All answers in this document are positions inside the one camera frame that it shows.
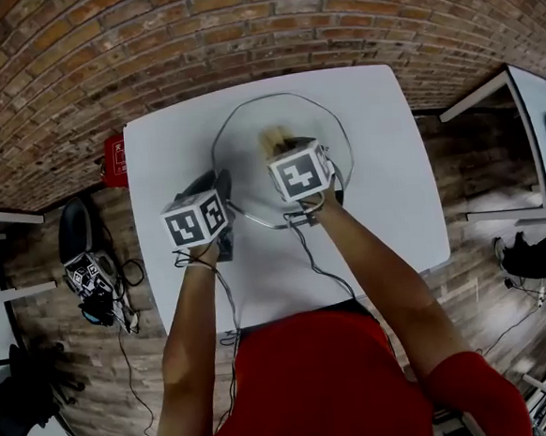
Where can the black office chair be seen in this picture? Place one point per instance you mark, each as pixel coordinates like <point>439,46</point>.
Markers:
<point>19,401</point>

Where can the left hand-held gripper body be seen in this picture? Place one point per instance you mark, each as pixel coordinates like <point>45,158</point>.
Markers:
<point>193,221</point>

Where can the red fire extinguisher box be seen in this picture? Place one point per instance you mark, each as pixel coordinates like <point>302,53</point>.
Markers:
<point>115,161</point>

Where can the yellow sponge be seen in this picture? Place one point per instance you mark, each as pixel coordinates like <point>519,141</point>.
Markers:
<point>269,137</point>

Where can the person's left forearm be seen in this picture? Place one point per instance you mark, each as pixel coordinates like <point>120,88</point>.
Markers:
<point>189,350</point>

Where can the person's right forearm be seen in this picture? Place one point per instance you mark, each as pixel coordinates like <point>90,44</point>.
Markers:
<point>376,275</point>

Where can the spare white hand-held gripper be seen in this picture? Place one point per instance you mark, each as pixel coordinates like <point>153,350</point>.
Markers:
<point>76,228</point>

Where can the blue black headset device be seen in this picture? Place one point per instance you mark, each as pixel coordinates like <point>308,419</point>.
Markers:
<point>95,316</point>

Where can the person's red shirt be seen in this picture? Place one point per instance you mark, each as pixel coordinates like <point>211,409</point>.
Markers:
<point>314,388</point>

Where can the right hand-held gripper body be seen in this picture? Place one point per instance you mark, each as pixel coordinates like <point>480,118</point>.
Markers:
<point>300,175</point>

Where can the white power strip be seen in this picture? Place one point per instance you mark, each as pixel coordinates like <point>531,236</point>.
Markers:
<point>542,297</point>

